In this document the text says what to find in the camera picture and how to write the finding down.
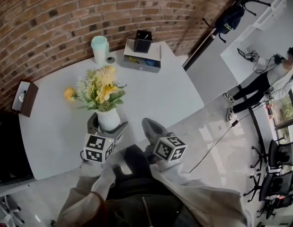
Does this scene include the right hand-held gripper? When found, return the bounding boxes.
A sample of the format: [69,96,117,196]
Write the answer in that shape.
[141,118,187,165]

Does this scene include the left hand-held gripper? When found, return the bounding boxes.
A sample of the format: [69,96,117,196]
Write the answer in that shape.
[83,114,129,163]

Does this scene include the yellow flowers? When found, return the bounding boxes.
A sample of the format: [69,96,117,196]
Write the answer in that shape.
[63,65,127,131]

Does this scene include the person's left forearm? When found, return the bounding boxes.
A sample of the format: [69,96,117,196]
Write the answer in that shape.
[56,158,117,227]

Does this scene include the person's right forearm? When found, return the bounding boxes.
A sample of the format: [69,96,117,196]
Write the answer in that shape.
[150,157,253,227]

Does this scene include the white desk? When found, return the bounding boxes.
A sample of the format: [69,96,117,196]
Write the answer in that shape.
[18,41,205,181]

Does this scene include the person's legs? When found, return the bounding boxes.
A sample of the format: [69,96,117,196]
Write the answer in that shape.
[113,144,159,191]

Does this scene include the grey drawer organiser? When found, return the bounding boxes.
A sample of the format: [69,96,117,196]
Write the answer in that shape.
[123,38,162,74]

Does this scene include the pale green wipes canister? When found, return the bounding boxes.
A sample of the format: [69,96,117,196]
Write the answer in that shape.
[90,35,109,66]

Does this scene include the person's grey jacket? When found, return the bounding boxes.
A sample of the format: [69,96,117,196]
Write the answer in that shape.
[56,181,256,227]

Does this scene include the brown tissue box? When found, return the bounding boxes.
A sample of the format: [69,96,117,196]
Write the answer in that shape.
[11,80,39,118]

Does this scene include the black pen holder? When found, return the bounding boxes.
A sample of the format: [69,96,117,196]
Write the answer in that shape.
[134,29,153,54]

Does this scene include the black coat rack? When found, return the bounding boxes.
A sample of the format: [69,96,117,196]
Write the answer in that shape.
[183,0,279,69]

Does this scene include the black-legged table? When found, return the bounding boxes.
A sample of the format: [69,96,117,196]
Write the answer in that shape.
[238,84,270,167]

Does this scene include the black framed window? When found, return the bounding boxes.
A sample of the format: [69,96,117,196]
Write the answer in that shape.
[274,88,293,130]

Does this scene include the black floor cable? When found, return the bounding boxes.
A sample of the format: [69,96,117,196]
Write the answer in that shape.
[188,119,240,174]

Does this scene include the dark drawstring bag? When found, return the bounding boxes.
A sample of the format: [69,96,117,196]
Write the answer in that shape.
[214,5,246,35]

